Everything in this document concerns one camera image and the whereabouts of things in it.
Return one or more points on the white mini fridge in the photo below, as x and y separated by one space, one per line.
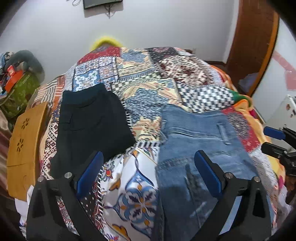
284 116

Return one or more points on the wooden lap desk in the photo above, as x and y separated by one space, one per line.
23 156

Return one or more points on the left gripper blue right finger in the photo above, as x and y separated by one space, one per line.
222 186

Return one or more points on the green fabric storage box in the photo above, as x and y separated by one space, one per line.
17 100

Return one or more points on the orange box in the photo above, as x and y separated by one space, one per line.
14 77

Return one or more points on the patchwork patterned bed quilt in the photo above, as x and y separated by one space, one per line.
145 81

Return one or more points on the small black wall monitor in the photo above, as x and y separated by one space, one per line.
87 4

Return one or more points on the striped red gold curtain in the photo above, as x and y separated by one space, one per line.
5 135

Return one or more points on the folded black pants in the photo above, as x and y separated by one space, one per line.
91 120

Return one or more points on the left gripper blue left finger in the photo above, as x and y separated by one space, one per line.
74 186

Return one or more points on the brown wooden wardrobe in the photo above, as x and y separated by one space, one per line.
254 39

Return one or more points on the blue denim jeans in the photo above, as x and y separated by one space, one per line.
184 201

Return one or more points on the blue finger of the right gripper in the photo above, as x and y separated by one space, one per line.
285 134
278 152

